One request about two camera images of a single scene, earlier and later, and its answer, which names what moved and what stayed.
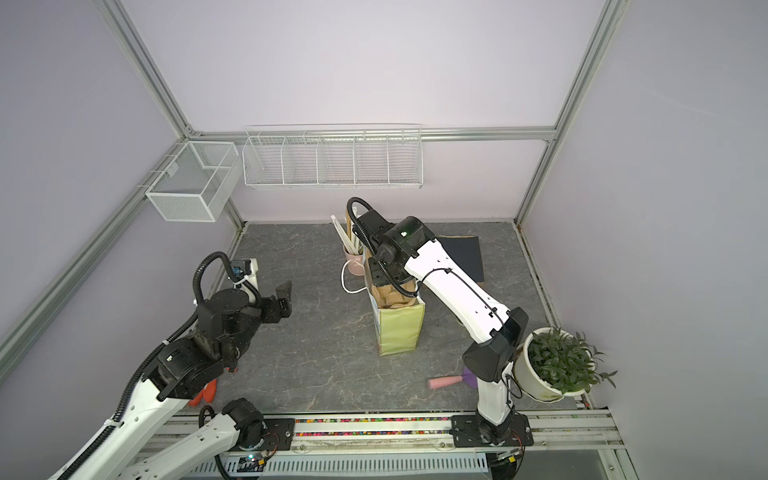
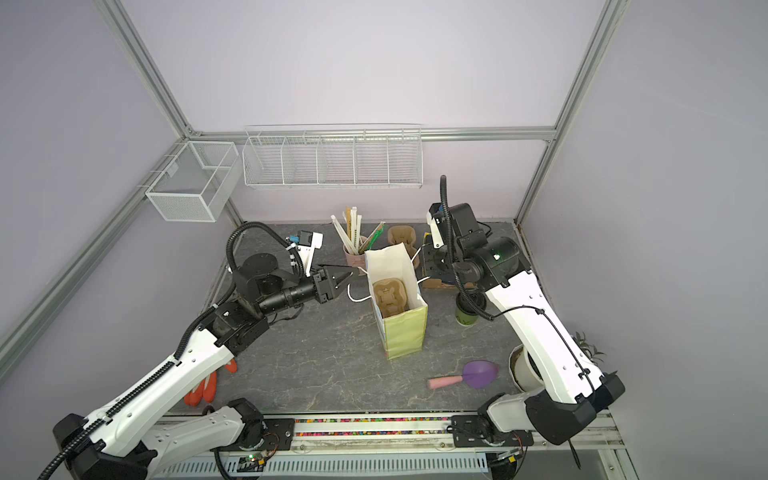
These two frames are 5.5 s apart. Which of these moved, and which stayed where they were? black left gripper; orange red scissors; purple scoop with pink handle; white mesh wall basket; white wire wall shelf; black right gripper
Moved: black left gripper; black right gripper
Stayed: white wire wall shelf; white mesh wall basket; orange red scissors; purple scoop with pink handle
